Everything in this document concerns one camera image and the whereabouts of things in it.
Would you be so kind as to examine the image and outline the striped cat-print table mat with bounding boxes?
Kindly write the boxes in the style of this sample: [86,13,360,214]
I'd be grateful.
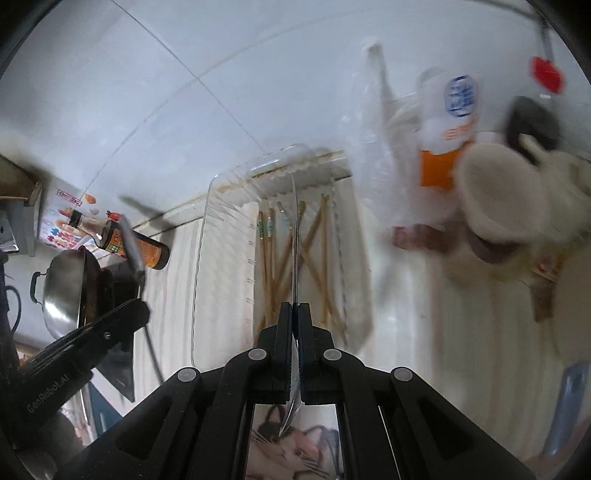
[134,152,591,480]

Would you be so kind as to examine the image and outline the clear plastic bag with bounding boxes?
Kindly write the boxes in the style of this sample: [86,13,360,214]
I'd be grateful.
[341,41,431,232]

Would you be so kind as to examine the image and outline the blue smartphone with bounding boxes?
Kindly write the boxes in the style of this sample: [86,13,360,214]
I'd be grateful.
[542,362,590,459]

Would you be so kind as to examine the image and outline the glass oil dispenser bottle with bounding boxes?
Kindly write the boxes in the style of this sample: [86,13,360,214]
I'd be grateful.
[517,134,591,260]

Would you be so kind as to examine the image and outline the range hood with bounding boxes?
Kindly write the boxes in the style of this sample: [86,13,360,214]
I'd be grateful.
[0,154,45,257]

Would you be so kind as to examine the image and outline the small printed packet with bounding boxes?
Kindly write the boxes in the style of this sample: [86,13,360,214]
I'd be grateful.
[530,257,563,324]

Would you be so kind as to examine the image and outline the white labelled plastic container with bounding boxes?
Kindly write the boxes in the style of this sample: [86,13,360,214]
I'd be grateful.
[417,71,484,188]

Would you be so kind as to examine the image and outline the red-capped dark bottle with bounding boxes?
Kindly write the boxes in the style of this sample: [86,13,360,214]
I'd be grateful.
[505,55,567,151]

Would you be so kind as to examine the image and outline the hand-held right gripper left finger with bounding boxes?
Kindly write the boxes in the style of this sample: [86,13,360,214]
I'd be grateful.
[76,302,296,480]

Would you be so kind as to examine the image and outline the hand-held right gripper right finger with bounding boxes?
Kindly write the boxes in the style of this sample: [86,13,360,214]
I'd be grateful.
[297,302,539,480]

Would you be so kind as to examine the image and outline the brown spice packet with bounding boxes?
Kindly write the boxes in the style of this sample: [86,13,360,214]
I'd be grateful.
[392,223,463,253]

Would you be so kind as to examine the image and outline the clear plastic container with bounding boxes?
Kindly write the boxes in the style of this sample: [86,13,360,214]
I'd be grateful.
[190,144,375,366]

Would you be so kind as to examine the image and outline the white pink electric kettle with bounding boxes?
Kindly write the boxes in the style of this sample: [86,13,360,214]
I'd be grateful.
[553,256,591,363]

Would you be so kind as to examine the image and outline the soy sauce bottle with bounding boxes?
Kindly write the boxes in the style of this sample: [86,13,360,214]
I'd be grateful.
[69,210,171,271]

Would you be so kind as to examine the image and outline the colourful wall sticker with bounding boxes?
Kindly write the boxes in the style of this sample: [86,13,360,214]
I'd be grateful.
[39,187,100,251]

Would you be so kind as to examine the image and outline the steel wok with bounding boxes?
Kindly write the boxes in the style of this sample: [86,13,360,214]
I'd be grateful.
[30,247,105,341]

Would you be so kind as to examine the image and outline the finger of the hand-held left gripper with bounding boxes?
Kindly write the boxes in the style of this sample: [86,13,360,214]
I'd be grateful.
[60,299,151,369]

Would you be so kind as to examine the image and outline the white-lidded spice jar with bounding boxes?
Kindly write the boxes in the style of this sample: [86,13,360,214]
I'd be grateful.
[454,141,548,278]

